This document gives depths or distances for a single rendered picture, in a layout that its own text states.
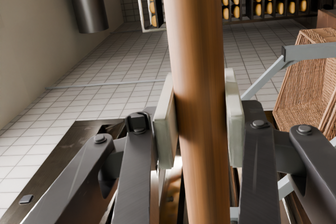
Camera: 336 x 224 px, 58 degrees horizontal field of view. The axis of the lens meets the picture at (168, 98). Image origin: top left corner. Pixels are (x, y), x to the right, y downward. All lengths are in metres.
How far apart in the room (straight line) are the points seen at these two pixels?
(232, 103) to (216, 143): 0.03
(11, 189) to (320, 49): 1.44
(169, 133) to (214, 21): 0.06
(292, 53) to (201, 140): 0.89
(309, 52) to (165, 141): 0.94
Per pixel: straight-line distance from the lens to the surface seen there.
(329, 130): 1.25
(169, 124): 0.15
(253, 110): 0.17
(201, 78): 0.16
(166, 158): 0.16
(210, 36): 0.16
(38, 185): 1.62
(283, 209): 1.26
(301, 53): 1.06
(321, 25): 1.89
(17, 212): 1.53
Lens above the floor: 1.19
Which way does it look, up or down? 8 degrees up
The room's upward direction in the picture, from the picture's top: 94 degrees counter-clockwise
